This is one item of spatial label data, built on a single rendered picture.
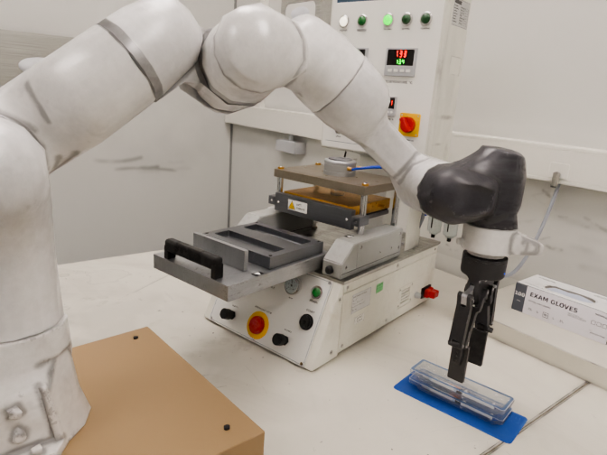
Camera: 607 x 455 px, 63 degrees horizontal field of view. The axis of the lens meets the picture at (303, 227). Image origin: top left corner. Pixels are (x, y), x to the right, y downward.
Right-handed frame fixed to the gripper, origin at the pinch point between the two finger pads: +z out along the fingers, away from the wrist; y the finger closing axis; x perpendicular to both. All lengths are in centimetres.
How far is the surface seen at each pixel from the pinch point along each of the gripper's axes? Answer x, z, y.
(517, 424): 10.2, 9.6, -1.6
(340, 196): -41.4, -21.5, -12.6
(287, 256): -32.6, -13.9, 15.0
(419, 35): -33, -60, -27
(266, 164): -145, -10, -91
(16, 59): -185, -50, 6
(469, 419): 3.4, 9.6, 3.3
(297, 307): -34.2, -0.8, 9.0
